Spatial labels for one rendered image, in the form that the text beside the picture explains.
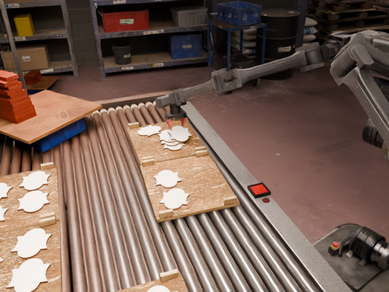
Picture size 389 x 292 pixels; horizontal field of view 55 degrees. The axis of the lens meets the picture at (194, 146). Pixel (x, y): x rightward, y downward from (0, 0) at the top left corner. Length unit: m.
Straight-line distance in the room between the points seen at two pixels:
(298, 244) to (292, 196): 1.77
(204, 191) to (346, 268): 1.05
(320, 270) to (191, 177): 0.68
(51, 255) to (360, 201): 2.49
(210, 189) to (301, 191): 1.73
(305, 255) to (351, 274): 0.93
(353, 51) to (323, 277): 0.72
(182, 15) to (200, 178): 4.44
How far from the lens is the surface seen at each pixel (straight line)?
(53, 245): 1.49
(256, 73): 1.53
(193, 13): 6.00
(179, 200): 1.56
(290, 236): 1.48
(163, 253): 1.39
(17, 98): 2.17
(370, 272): 2.38
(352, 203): 3.27
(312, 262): 1.41
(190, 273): 1.32
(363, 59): 1.15
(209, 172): 1.74
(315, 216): 3.05
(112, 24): 5.78
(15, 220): 1.66
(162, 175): 1.72
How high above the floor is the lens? 1.91
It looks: 30 degrees down
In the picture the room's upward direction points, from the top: 1 degrees counter-clockwise
